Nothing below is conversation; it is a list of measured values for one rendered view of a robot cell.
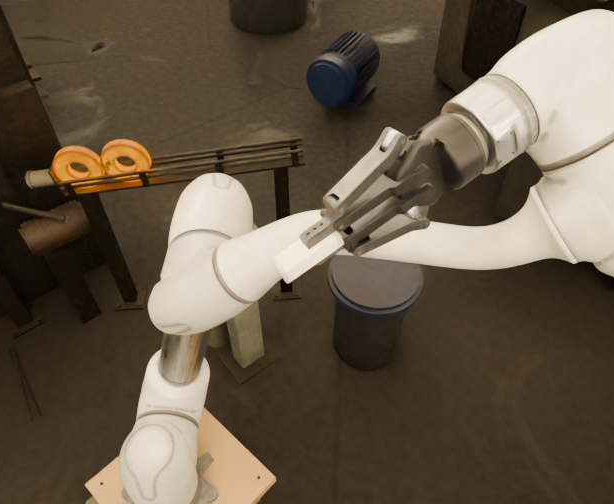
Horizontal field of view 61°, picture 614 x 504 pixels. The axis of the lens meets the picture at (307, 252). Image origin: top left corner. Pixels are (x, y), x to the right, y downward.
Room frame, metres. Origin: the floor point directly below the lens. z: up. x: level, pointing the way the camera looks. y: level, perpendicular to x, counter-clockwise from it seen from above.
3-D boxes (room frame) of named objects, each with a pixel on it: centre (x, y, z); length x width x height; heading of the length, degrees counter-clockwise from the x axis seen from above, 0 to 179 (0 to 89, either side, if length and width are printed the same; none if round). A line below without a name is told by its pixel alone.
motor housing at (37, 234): (1.29, 0.88, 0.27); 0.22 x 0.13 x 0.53; 130
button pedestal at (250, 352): (1.05, 0.22, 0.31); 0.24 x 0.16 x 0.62; 130
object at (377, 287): (1.12, -0.23, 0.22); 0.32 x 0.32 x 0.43
